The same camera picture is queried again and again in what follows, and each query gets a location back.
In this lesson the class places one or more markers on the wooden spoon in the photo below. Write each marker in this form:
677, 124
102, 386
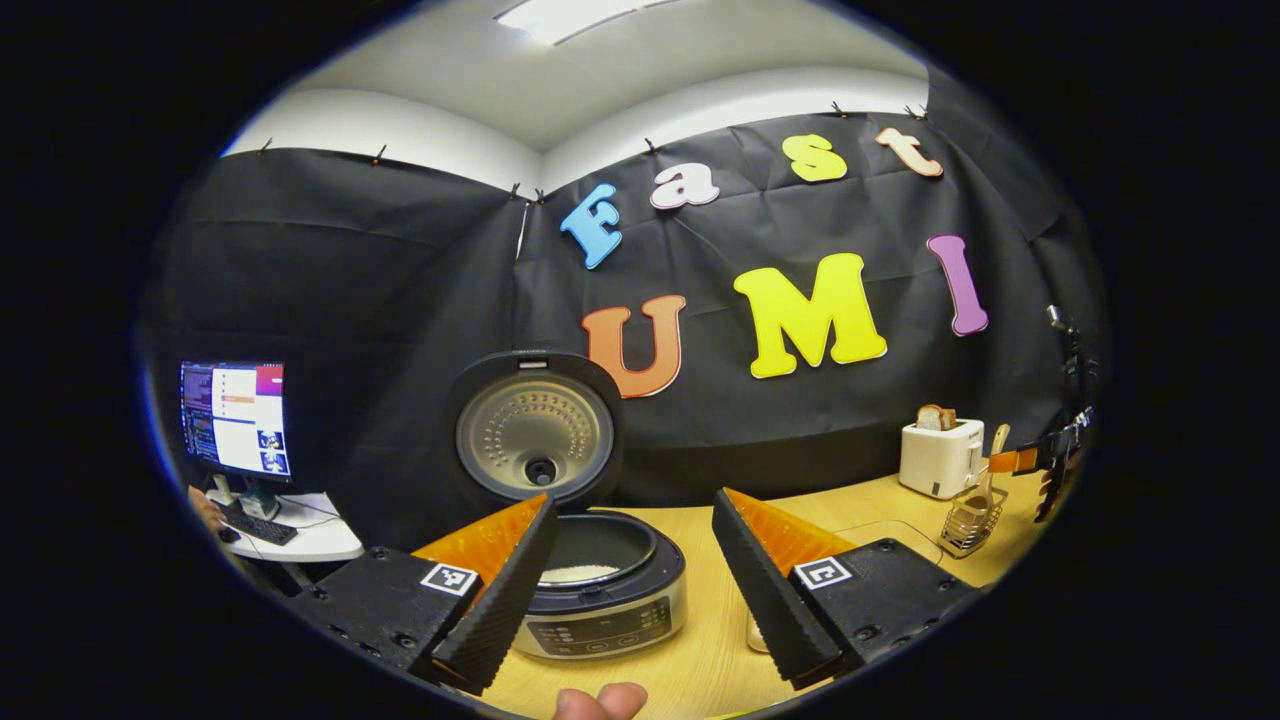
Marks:
999, 440

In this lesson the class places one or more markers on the computer monitor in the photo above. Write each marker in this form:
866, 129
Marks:
235, 420

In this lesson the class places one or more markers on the clear plastic rice container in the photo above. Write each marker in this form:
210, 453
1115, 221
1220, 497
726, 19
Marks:
757, 632

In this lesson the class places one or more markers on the black computer mouse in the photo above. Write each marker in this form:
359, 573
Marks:
228, 535

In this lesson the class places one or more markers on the black backdrop cloth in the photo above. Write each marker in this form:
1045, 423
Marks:
380, 300

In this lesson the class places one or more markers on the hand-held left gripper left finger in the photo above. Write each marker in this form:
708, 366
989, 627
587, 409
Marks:
500, 600

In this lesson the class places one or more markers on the brown bread slice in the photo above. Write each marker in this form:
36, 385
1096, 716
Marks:
935, 417

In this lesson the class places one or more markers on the white side desk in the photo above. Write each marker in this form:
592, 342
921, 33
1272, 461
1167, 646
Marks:
320, 535

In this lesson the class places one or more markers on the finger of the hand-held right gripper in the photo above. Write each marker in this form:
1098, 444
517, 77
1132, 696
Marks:
1015, 461

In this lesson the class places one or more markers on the ceiling light panel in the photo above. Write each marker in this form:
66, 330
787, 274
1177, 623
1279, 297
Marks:
570, 18

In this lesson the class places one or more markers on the black and silver rice cooker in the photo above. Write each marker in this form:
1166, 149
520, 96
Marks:
535, 435

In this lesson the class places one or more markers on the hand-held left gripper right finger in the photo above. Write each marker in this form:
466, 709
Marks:
765, 600

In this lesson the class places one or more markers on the white toaster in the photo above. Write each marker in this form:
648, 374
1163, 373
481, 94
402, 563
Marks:
935, 460

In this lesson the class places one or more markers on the black keyboard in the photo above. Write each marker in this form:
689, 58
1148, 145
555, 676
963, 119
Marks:
258, 524

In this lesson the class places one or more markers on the small teal box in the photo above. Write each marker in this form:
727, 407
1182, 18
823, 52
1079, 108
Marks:
260, 502

